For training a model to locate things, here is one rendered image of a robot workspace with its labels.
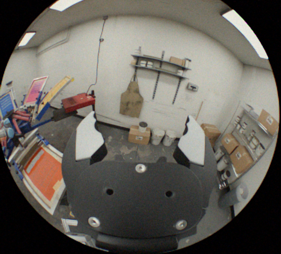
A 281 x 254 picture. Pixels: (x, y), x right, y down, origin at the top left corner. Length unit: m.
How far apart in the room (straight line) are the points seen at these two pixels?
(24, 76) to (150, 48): 5.16
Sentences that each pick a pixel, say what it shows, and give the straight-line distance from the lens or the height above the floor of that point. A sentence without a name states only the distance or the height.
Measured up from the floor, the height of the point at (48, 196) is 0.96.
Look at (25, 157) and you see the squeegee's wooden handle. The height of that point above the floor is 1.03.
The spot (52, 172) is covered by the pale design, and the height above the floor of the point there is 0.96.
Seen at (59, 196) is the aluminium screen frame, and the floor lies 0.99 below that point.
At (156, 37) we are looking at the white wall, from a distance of 2.06.
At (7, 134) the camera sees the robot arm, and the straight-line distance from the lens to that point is 0.90.
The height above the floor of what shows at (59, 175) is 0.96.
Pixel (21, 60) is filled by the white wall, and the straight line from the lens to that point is 5.33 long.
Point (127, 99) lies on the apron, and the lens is 2.07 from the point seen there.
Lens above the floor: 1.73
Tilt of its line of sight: 30 degrees down
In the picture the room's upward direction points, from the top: 11 degrees clockwise
